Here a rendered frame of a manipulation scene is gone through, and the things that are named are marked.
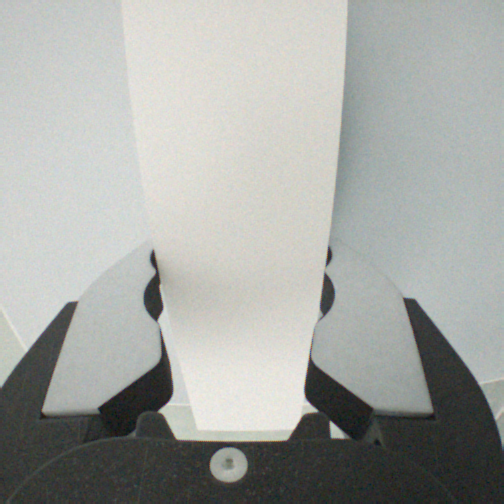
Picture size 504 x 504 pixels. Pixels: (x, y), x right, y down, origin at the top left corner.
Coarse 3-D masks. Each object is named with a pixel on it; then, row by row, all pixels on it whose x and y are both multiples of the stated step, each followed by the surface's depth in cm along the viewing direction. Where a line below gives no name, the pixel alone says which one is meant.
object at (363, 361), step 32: (352, 256) 10; (352, 288) 9; (384, 288) 9; (320, 320) 8; (352, 320) 8; (384, 320) 7; (320, 352) 7; (352, 352) 7; (384, 352) 7; (416, 352) 6; (320, 384) 6; (352, 384) 6; (384, 384) 6; (416, 384) 6; (352, 416) 6; (416, 416) 5
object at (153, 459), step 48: (144, 432) 5; (48, 480) 4; (96, 480) 4; (144, 480) 4; (192, 480) 4; (240, 480) 4; (288, 480) 4; (336, 480) 4; (384, 480) 4; (432, 480) 4
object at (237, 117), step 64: (128, 0) 6; (192, 0) 7; (256, 0) 7; (320, 0) 7; (128, 64) 7; (192, 64) 7; (256, 64) 7; (320, 64) 7; (192, 128) 8; (256, 128) 8; (320, 128) 8; (192, 192) 9; (256, 192) 9; (320, 192) 9; (192, 256) 11; (256, 256) 11; (320, 256) 11; (192, 320) 12; (256, 320) 12; (192, 384) 14; (256, 384) 14
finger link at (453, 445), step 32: (416, 320) 7; (448, 352) 6; (448, 384) 6; (384, 416) 5; (448, 416) 5; (480, 416) 5; (416, 448) 5; (448, 448) 4; (480, 448) 4; (448, 480) 4; (480, 480) 4
